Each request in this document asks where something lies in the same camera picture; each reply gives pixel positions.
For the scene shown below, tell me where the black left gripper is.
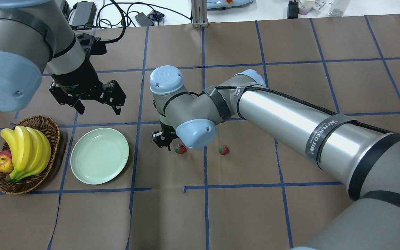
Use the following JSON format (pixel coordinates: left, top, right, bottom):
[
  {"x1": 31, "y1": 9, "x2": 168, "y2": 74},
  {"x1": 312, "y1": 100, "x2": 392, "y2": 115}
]
[{"x1": 49, "y1": 33, "x2": 126, "y2": 116}]

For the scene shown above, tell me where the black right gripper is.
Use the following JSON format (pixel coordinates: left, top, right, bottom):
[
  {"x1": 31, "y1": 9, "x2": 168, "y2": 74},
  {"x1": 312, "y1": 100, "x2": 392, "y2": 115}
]
[{"x1": 152, "y1": 122, "x2": 179, "y2": 152}]

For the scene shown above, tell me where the red strawberry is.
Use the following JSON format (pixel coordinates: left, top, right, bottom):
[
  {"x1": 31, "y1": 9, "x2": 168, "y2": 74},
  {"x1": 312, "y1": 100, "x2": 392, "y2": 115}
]
[
  {"x1": 218, "y1": 145, "x2": 230, "y2": 155},
  {"x1": 175, "y1": 144, "x2": 187, "y2": 155}
]

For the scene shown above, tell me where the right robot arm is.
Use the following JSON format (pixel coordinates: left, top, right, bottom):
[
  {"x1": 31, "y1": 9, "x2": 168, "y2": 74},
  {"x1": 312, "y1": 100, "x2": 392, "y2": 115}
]
[{"x1": 150, "y1": 65, "x2": 400, "y2": 250}]

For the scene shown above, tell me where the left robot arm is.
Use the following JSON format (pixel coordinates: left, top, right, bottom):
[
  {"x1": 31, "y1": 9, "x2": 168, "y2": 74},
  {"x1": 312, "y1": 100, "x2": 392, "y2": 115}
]
[{"x1": 0, "y1": 0, "x2": 126, "y2": 115}]

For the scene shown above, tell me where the light green plate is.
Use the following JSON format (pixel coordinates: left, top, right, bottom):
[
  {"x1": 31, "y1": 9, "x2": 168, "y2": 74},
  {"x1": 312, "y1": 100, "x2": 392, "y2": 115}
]
[{"x1": 70, "y1": 128, "x2": 129, "y2": 185}]

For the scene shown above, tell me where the wicker basket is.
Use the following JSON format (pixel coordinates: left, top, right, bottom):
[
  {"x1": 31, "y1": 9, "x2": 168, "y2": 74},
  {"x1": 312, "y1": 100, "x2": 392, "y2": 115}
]
[{"x1": 0, "y1": 115, "x2": 61, "y2": 195}]

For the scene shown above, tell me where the yellow banana bunch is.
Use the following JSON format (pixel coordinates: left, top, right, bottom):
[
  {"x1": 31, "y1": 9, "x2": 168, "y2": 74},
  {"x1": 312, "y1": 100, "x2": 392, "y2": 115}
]
[{"x1": 0, "y1": 125, "x2": 51, "y2": 183}]

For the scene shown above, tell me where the black power brick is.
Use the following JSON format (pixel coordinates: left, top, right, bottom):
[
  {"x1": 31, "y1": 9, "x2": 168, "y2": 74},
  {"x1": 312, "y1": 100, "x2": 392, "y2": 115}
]
[{"x1": 70, "y1": 1, "x2": 97, "y2": 30}]

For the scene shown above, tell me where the red apple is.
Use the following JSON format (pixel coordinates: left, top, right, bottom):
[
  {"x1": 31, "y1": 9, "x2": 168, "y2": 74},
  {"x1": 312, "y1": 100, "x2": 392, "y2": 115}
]
[{"x1": 0, "y1": 149, "x2": 14, "y2": 174}]

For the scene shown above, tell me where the aluminium frame post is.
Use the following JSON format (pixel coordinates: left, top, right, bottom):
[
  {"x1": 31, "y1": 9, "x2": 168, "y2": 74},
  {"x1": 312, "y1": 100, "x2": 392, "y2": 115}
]
[{"x1": 191, "y1": 0, "x2": 209, "y2": 27}]

